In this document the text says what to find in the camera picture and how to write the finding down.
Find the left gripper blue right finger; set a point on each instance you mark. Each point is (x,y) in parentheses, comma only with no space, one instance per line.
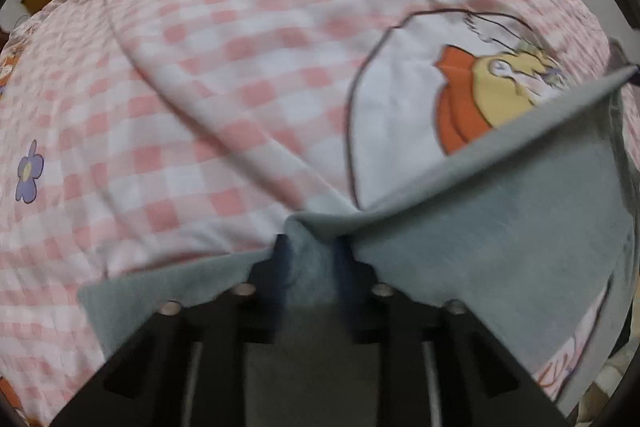
(354,282)

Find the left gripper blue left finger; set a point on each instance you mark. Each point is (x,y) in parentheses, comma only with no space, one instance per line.
(270,279)

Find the grey pants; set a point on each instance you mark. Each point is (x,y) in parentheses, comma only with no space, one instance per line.
(484,265)

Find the pink checkered bed sheet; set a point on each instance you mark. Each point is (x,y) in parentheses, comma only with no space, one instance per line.
(139,135)

